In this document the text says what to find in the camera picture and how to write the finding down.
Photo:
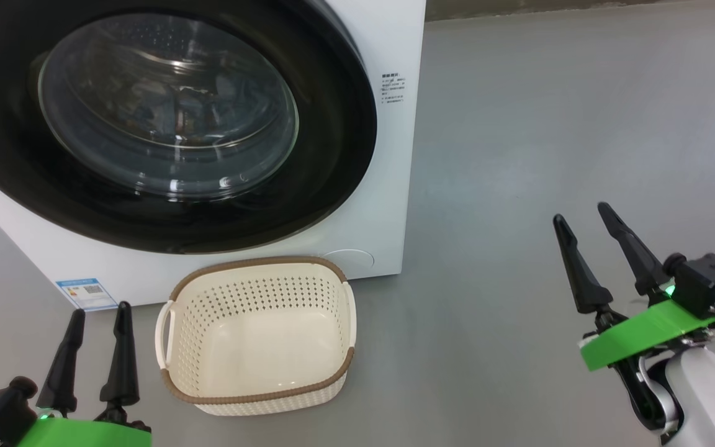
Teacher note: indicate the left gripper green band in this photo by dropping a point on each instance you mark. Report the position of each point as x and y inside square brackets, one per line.
[84, 433]

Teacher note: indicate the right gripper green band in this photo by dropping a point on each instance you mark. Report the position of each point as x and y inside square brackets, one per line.
[637, 335]

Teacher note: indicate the round dark glass washer door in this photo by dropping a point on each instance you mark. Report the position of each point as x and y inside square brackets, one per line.
[332, 155]

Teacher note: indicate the white front-load washing machine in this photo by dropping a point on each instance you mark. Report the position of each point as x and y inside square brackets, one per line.
[388, 186]

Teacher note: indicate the blue energy label sticker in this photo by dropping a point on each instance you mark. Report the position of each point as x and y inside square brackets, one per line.
[87, 294]

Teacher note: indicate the cream perforated laundry basket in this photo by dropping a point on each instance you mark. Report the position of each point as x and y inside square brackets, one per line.
[258, 347]

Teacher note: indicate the round white filter cover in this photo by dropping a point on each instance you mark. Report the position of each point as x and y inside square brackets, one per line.
[348, 259]

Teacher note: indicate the printed text label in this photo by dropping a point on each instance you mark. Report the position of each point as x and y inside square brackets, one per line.
[393, 88]

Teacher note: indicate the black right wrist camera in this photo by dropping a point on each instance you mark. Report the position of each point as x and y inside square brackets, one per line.
[705, 282]

